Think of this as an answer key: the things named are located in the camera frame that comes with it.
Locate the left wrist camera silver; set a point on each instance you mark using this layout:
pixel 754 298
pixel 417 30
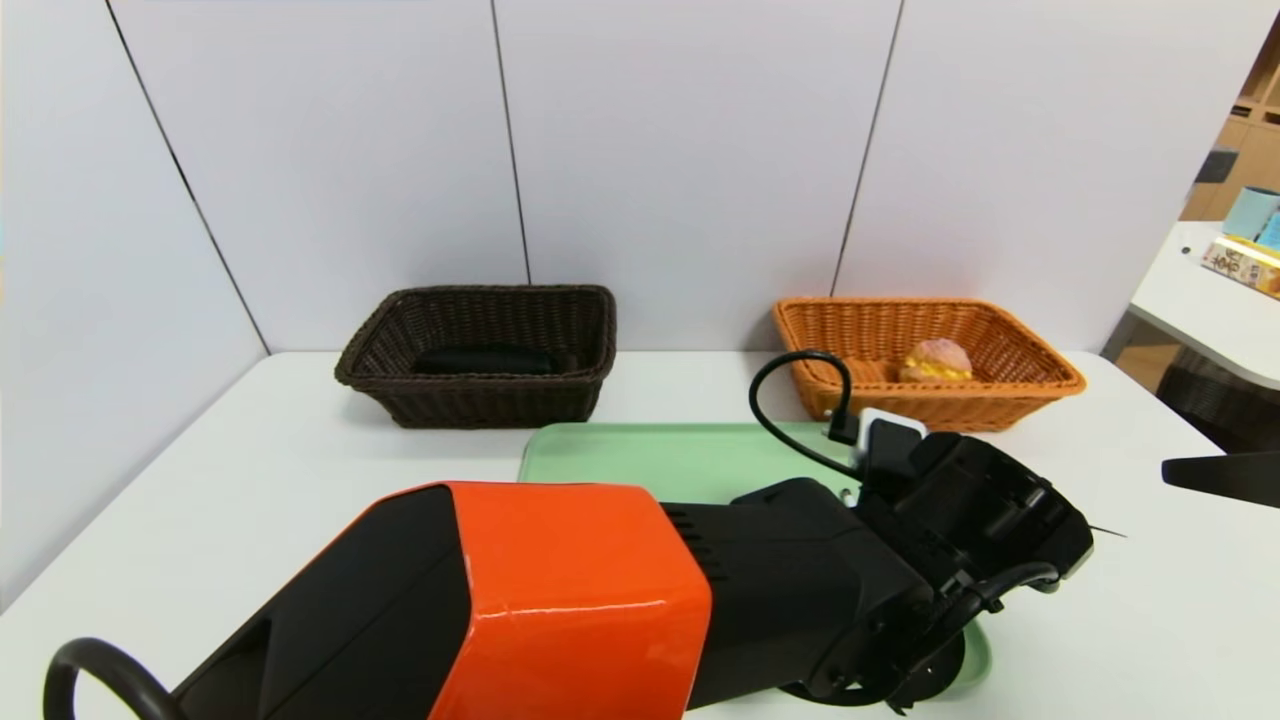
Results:
pixel 895 425

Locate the white side table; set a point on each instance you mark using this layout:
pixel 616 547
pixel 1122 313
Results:
pixel 1200 310

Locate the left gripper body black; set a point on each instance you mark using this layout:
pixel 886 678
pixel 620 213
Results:
pixel 980 510

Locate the light blue cup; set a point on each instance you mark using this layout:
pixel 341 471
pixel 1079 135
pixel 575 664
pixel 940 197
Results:
pixel 1248 212

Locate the dark brown wicker basket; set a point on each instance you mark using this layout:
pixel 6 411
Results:
pixel 480 400

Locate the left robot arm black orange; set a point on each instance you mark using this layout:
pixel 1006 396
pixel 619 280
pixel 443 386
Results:
pixel 560 600

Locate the orange wicker basket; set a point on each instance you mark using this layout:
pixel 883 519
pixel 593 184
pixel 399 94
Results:
pixel 950 405

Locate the cream puff bun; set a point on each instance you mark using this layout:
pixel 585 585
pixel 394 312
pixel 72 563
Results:
pixel 937 362

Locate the light green plastic tray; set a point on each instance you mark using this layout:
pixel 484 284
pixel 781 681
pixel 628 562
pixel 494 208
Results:
pixel 650 460

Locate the dark woven bin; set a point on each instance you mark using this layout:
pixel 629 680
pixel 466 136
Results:
pixel 1215 400

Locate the black pouch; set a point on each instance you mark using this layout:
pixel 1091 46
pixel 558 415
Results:
pixel 480 361

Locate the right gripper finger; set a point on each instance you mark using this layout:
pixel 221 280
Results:
pixel 1230 475

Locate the wooden shelf unit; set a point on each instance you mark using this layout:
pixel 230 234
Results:
pixel 1255 130

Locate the thin black zip tie tail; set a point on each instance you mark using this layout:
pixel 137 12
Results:
pixel 1108 531

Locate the yellow printed box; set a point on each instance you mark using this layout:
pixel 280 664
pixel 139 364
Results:
pixel 1240 266

